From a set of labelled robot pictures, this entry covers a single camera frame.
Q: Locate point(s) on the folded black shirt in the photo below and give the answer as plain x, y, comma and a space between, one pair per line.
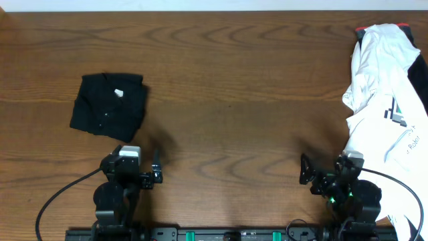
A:
110, 104

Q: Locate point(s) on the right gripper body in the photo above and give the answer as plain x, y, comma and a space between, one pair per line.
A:
336, 193

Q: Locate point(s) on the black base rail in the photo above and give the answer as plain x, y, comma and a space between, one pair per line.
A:
174, 234

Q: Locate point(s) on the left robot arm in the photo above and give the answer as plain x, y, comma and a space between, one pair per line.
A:
117, 199

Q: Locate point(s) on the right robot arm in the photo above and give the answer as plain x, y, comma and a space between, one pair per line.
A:
354, 203

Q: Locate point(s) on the black garment with red trim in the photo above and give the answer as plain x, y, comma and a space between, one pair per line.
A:
417, 72

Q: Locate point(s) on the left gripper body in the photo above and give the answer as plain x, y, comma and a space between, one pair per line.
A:
147, 179

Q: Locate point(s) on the white robot-print t-shirt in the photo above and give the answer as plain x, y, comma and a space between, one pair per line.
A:
395, 150

